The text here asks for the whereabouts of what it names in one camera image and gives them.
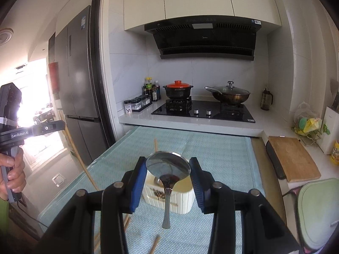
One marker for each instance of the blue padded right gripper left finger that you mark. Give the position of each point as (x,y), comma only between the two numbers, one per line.
(133,186)

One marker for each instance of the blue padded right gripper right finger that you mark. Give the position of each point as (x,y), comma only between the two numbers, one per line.
(202,182)

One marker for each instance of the steel spoon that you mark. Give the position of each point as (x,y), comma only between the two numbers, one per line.
(158,182)
(170,168)

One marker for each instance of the white upper kitchen cabinets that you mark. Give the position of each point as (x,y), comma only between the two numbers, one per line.
(139,12)

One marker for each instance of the person's left hand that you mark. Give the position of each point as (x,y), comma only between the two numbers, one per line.
(16,176)

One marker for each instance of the cream utensil holder box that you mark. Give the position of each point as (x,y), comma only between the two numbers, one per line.
(182,196)

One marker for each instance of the light blue woven table mat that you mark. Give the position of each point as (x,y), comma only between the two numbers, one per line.
(229,159)

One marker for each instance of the black gas stove top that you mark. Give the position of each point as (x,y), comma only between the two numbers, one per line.
(204,109)

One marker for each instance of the grey double door refrigerator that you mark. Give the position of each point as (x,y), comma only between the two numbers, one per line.
(76,88)

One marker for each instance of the spice jar rack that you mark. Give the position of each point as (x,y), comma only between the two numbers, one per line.
(137,104)

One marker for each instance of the dark wok glass lid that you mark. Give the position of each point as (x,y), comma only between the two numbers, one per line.
(229,94)

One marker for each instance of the seasoning bottles group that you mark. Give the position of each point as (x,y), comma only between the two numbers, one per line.
(152,89)

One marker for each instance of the black pot orange lid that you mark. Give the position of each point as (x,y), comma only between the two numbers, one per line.
(178,90)

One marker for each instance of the wooden cutting board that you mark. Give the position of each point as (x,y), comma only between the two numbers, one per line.
(290,160)

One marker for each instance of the dark glass jug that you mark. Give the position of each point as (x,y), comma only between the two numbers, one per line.
(266,100)

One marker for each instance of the yellow green cloth rack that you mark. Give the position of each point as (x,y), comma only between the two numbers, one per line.
(308,126)

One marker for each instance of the green cutting board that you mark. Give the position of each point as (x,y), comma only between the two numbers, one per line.
(317,207)

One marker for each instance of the yellow instant noodle cup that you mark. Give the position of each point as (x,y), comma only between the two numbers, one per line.
(334,157)

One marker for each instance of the white knife block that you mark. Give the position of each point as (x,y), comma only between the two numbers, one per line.
(329,129)

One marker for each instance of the black range hood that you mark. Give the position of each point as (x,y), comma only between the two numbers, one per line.
(205,36)

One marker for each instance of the red wall hanging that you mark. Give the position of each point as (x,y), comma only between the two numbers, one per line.
(54,77)

